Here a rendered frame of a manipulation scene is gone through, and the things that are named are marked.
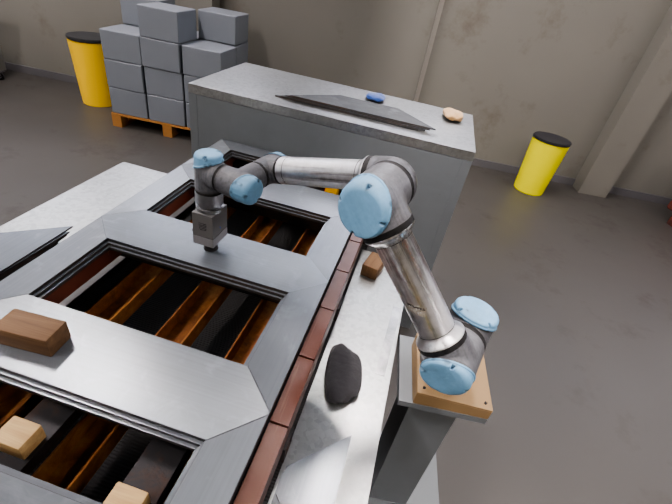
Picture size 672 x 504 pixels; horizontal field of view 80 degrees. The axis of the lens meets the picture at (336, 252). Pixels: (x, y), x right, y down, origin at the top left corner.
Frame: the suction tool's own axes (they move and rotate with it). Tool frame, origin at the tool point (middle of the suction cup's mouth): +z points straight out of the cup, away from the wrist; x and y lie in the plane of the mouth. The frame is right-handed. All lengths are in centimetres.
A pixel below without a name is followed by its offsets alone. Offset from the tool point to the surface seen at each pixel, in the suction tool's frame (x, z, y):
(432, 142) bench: 56, -22, -82
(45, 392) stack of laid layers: -5, 1, 54
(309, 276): 31.3, -1.2, -0.4
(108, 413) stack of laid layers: 9, 0, 54
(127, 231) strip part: -25.3, -1.3, 4.1
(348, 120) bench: 19, -22, -83
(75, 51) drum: -287, 31, -257
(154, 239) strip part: -16.3, -1.3, 4.0
